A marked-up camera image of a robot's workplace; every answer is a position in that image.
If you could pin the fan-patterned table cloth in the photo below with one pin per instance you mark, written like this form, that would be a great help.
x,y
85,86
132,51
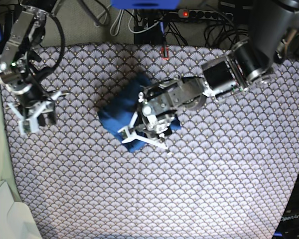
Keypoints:
x,y
232,169

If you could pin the black power strip red switch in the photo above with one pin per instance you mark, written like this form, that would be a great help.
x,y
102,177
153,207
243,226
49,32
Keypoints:
x,y
199,14

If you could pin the red and grey table clamp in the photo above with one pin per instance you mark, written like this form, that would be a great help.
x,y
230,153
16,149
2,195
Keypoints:
x,y
165,52

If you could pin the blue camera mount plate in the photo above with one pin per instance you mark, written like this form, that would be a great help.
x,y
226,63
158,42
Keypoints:
x,y
145,4

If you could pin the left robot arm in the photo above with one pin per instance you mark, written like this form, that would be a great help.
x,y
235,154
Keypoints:
x,y
250,62

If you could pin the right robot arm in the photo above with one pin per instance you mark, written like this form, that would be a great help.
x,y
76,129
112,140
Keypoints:
x,y
18,74

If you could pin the black OpenArm base box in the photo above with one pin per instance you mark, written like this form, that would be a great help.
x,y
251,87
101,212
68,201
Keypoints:
x,y
288,227

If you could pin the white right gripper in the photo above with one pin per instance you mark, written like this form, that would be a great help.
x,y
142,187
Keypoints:
x,y
37,113

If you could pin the blue long-sleeve T-shirt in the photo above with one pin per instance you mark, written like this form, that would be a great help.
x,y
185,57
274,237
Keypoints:
x,y
119,112

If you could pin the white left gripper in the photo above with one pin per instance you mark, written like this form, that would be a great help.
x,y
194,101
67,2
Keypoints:
x,y
130,133

